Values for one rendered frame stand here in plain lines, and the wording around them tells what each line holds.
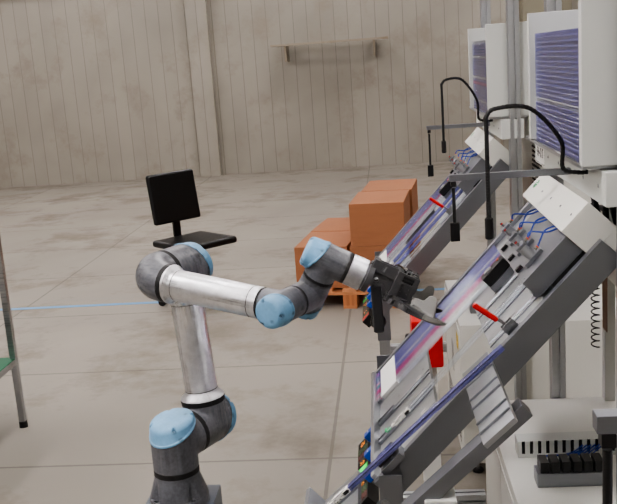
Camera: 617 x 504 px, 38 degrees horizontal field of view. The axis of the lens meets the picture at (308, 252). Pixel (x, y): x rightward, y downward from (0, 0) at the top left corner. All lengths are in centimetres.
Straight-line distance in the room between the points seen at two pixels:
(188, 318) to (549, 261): 93
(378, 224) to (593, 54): 411
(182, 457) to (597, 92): 129
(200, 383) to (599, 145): 116
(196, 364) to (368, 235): 362
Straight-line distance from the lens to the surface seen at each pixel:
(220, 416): 240
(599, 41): 185
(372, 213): 584
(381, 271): 207
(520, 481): 227
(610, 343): 269
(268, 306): 197
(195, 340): 234
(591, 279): 193
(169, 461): 231
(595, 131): 186
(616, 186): 186
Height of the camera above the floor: 164
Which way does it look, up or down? 12 degrees down
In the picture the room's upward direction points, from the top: 4 degrees counter-clockwise
